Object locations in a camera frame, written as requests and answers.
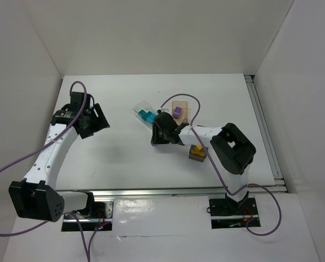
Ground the right aluminium rail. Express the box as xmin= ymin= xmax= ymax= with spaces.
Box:
xmin=244 ymin=75 xmax=287 ymax=193

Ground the dark grey translucent container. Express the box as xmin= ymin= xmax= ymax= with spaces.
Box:
xmin=189 ymin=145 xmax=208 ymax=162

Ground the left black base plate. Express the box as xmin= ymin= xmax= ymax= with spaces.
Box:
xmin=61 ymin=200 xmax=114 ymax=232

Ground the aluminium rail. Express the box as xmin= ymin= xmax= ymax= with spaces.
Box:
xmin=244 ymin=75 xmax=287 ymax=193
xmin=53 ymin=186 xmax=288 ymax=199

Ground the teal rounded lego brick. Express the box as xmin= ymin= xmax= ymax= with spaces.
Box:
xmin=147 ymin=112 xmax=157 ymax=124

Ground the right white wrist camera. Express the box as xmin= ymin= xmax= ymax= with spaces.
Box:
xmin=157 ymin=109 xmax=169 ymax=114

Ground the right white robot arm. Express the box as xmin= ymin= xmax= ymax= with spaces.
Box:
xmin=151 ymin=112 xmax=256 ymax=210

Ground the small teal lego brick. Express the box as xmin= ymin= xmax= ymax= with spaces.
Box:
xmin=139 ymin=110 xmax=146 ymax=117

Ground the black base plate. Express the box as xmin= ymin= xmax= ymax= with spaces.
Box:
xmin=61 ymin=200 xmax=114 ymax=232
xmin=206 ymin=198 xmax=261 ymax=229

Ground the front aluminium rail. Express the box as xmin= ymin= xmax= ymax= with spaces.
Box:
xmin=53 ymin=186 xmax=288 ymax=199

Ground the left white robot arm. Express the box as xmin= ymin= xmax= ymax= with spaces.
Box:
xmin=8 ymin=92 xmax=110 ymax=222

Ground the small yellow lego brick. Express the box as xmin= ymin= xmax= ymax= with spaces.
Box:
xmin=194 ymin=145 xmax=203 ymax=152

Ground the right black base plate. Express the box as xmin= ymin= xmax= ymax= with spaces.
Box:
xmin=206 ymin=198 xmax=261 ymax=229

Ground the clear plastic container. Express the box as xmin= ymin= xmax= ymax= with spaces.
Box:
xmin=133 ymin=100 xmax=158 ymax=130

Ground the orange translucent container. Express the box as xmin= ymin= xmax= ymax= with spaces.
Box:
xmin=172 ymin=100 xmax=189 ymax=124

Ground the teal rectangular lego brick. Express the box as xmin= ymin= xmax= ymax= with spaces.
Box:
xmin=141 ymin=111 xmax=152 ymax=122

